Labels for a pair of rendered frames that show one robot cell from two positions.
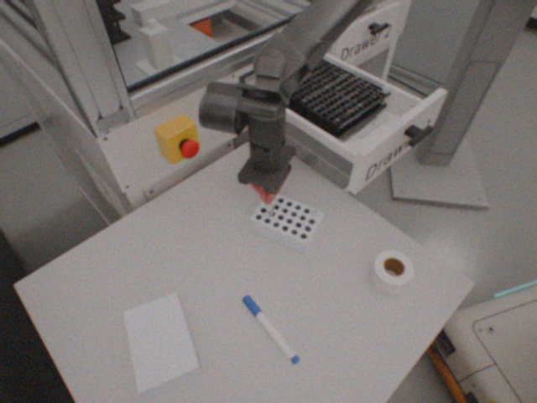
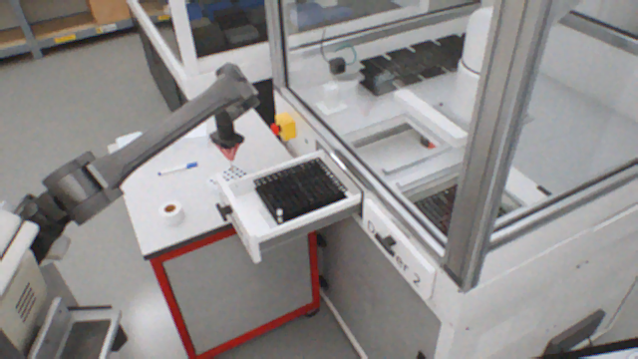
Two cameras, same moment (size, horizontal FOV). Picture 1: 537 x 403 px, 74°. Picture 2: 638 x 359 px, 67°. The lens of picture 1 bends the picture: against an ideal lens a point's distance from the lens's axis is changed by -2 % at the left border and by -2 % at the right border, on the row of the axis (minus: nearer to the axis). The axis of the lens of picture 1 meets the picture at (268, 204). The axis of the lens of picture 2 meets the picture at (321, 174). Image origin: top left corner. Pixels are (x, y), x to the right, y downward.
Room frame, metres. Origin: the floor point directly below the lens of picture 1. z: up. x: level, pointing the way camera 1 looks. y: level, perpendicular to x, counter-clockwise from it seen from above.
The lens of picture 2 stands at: (1.08, -1.13, 1.82)
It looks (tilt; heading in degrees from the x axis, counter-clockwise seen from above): 40 degrees down; 107
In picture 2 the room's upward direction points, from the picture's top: 2 degrees counter-clockwise
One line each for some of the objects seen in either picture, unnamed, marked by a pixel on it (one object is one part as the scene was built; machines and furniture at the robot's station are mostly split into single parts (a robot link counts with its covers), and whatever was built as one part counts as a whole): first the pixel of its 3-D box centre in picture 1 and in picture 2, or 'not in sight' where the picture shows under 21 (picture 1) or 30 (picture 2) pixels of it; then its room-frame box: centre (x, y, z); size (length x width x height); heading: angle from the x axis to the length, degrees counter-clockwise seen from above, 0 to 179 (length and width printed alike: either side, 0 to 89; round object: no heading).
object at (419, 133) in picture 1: (415, 133); (225, 210); (0.55, -0.28, 0.91); 0.07 x 0.04 x 0.01; 133
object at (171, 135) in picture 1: (179, 139); (284, 127); (0.56, 0.18, 0.88); 0.07 x 0.05 x 0.07; 133
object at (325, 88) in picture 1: (325, 99); (300, 192); (0.71, -0.13, 0.87); 0.22 x 0.18 x 0.06; 43
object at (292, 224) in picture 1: (287, 221); (228, 180); (0.43, -0.04, 0.78); 0.12 x 0.08 x 0.04; 62
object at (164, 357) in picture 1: (163, 343); (190, 136); (0.18, 0.17, 0.79); 0.13 x 0.09 x 0.05; 23
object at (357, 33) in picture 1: (365, 35); (395, 246); (1.01, -0.28, 0.87); 0.29 x 0.02 x 0.11; 133
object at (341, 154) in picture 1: (321, 99); (303, 192); (0.72, -0.12, 0.86); 0.40 x 0.26 x 0.06; 43
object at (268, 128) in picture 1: (263, 121); (224, 113); (0.43, 0.01, 1.02); 0.07 x 0.06 x 0.07; 71
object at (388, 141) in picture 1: (398, 138); (236, 215); (0.56, -0.27, 0.87); 0.29 x 0.02 x 0.11; 133
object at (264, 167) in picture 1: (267, 153); (225, 131); (0.43, 0.00, 0.96); 0.10 x 0.07 x 0.07; 156
